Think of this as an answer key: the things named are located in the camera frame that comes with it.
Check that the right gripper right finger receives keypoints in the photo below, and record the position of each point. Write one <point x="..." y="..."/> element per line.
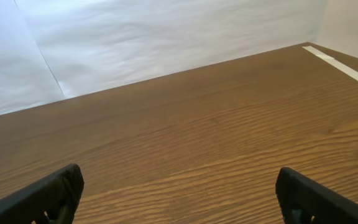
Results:
<point x="309" y="199"/>

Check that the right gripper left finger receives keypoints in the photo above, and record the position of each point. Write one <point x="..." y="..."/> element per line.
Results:
<point x="42" y="196"/>

